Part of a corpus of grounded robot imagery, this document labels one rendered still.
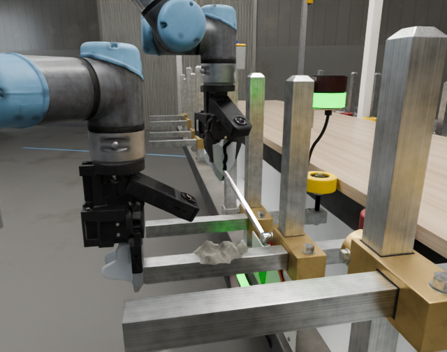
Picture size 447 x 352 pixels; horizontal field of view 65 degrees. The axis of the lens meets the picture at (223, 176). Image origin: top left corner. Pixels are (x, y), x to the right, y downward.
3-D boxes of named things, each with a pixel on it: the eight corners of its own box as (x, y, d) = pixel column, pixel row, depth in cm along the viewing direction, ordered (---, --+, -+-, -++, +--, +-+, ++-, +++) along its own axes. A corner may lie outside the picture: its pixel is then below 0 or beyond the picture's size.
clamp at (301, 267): (295, 286, 55) (297, 258, 54) (268, 246, 68) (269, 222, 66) (327, 283, 56) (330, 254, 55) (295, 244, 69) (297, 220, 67)
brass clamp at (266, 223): (249, 240, 80) (249, 220, 78) (236, 217, 92) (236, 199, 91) (275, 238, 81) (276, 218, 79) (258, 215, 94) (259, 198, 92)
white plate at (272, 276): (292, 353, 57) (295, 301, 55) (250, 269, 82) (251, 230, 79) (295, 353, 58) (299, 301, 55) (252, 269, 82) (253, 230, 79)
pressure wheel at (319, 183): (327, 227, 82) (332, 179, 79) (295, 220, 86) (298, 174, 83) (336, 215, 89) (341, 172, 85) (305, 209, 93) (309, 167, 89)
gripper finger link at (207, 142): (221, 159, 80) (221, 121, 77) (225, 160, 78) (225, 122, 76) (202, 162, 77) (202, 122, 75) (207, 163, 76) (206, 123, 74)
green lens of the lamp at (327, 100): (316, 108, 54) (317, 93, 53) (300, 105, 60) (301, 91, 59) (352, 107, 55) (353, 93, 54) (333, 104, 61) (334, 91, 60)
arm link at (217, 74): (243, 63, 73) (209, 63, 69) (242, 86, 75) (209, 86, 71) (224, 64, 79) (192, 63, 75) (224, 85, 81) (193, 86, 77)
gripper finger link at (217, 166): (211, 175, 84) (211, 137, 82) (224, 181, 80) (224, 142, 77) (200, 177, 83) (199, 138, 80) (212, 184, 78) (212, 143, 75)
